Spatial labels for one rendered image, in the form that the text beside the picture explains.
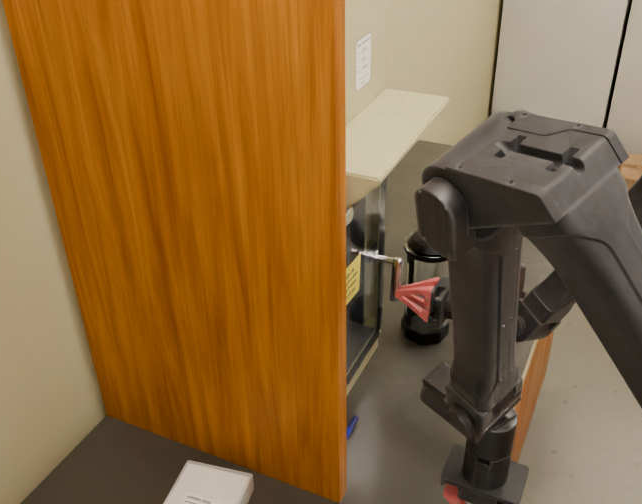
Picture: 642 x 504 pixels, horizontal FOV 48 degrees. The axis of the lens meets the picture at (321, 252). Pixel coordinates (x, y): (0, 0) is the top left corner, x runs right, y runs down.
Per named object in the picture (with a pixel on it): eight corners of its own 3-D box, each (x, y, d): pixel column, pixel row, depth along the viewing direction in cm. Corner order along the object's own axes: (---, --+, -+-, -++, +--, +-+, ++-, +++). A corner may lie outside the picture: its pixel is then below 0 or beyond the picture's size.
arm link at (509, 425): (496, 433, 85) (528, 411, 88) (453, 400, 89) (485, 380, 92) (490, 473, 89) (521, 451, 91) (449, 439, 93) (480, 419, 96)
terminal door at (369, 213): (314, 430, 128) (307, 236, 106) (378, 330, 151) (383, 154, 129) (318, 431, 128) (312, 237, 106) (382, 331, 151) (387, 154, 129)
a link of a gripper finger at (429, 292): (392, 282, 133) (442, 292, 129) (405, 267, 139) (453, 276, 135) (390, 314, 136) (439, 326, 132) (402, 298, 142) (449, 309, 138)
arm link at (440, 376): (465, 423, 81) (516, 373, 84) (396, 368, 89) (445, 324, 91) (479, 474, 89) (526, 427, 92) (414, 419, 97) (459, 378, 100)
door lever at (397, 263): (375, 292, 141) (370, 298, 139) (378, 248, 137) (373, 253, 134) (401, 299, 139) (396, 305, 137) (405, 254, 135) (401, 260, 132)
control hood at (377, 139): (302, 227, 105) (299, 164, 99) (384, 141, 129) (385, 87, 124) (376, 244, 100) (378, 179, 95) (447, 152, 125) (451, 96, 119)
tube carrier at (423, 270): (390, 329, 157) (393, 246, 145) (416, 305, 164) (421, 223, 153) (434, 348, 151) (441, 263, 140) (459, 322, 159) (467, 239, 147)
